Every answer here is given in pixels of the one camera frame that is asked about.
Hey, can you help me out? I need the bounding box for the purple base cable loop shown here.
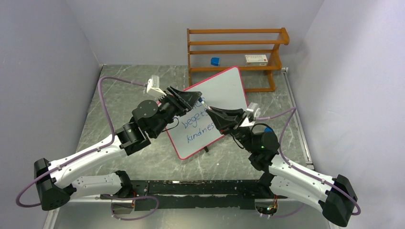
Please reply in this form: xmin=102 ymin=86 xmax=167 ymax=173
xmin=101 ymin=193 xmax=160 ymax=221

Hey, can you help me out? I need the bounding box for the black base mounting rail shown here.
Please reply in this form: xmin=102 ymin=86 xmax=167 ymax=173
xmin=114 ymin=180 xmax=274 ymax=210

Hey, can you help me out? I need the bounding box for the blue eraser on shelf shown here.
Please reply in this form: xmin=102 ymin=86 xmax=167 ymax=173
xmin=210 ymin=57 xmax=220 ymax=66

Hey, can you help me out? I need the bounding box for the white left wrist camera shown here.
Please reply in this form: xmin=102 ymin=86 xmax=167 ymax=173
xmin=145 ymin=75 xmax=167 ymax=99

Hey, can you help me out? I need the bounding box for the orange wooden shelf rack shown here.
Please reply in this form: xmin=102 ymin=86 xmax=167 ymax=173
xmin=186 ymin=27 xmax=290 ymax=93

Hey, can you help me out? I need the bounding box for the white blue whiteboard marker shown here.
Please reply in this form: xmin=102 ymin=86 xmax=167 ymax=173
xmin=198 ymin=98 xmax=210 ymax=109

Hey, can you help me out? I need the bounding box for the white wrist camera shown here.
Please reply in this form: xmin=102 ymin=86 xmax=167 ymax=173
xmin=246 ymin=102 xmax=261 ymax=124
xmin=145 ymin=75 xmax=167 ymax=99

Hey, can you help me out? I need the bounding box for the white cardboard box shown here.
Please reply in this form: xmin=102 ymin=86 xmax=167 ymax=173
xmin=245 ymin=54 xmax=268 ymax=66

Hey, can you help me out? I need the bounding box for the pink framed whiteboard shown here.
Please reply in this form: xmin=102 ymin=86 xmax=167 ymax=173
xmin=166 ymin=66 xmax=247 ymax=160

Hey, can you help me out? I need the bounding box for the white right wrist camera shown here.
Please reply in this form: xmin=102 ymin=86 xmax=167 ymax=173
xmin=246 ymin=102 xmax=261 ymax=124

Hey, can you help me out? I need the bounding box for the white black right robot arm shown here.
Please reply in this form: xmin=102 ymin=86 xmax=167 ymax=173
xmin=206 ymin=103 xmax=361 ymax=227

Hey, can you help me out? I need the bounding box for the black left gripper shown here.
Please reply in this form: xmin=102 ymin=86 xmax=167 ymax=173
xmin=151 ymin=84 xmax=202 ymax=137

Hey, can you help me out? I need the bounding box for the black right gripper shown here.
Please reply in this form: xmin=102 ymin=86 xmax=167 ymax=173
xmin=207 ymin=105 xmax=256 ymax=153

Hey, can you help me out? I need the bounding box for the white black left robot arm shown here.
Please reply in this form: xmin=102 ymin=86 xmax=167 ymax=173
xmin=34 ymin=86 xmax=202 ymax=211

